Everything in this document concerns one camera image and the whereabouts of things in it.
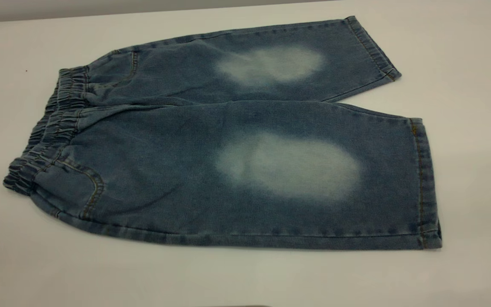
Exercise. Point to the blue denim children's pants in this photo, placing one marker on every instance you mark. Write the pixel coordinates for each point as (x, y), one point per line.
(186, 170)

